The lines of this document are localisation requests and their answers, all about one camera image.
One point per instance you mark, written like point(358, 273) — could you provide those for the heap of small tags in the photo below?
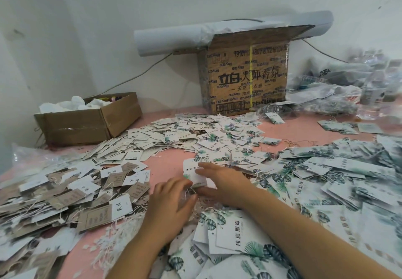
point(176, 134)

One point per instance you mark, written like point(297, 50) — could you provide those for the small open cardboard box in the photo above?
point(88, 122)

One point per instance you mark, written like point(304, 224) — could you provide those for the person's left hand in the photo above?
point(166, 210)

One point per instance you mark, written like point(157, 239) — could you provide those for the white roll in plastic wrap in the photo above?
point(176, 38)

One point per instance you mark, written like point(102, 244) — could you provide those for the pile of green leaf tags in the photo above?
point(342, 197)

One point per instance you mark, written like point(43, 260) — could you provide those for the person's right hand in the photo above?
point(226, 184)

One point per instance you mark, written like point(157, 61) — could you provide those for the person's right forearm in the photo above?
point(323, 238)

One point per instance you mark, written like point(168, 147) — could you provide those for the white crumpled material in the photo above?
point(74, 105)

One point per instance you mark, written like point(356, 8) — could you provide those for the large printed cardboard box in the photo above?
point(248, 76)

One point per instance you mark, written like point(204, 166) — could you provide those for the pile of brown white tags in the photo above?
point(53, 208)

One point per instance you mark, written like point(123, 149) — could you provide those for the heap of clear plastic bags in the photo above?
point(348, 92)

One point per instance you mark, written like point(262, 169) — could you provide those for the clear plastic bag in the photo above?
point(32, 159)

